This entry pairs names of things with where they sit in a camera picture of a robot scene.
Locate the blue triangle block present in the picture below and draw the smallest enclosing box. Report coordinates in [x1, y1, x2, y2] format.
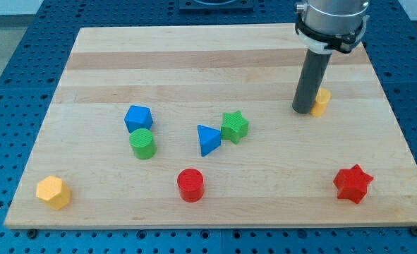
[197, 125, 222, 157]

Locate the light wooden board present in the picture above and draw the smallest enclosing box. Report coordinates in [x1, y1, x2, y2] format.
[4, 24, 417, 229]

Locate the yellow block behind rod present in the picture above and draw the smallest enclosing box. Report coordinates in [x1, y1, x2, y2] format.
[310, 88, 332, 117]

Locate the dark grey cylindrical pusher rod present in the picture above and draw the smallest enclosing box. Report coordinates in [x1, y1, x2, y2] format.
[292, 49, 331, 114]

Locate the red cylinder block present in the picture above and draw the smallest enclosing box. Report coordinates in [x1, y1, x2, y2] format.
[177, 168, 204, 202]

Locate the green cylinder block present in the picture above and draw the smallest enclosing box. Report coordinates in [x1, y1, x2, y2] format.
[129, 128, 157, 159]

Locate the green star block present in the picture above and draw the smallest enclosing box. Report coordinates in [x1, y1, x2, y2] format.
[221, 110, 249, 144]

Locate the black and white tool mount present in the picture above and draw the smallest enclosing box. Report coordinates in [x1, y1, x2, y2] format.
[295, 15, 370, 54]

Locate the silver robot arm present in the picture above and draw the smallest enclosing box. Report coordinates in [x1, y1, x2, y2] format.
[292, 0, 370, 114]

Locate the red star block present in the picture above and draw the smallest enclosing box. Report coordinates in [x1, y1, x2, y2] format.
[333, 164, 374, 204]

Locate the blue cube block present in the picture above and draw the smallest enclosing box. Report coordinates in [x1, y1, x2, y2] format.
[124, 105, 153, 133]

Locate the yellow hexagon block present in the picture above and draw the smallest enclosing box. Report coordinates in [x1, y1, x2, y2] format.
[36, 176, 71, 210]

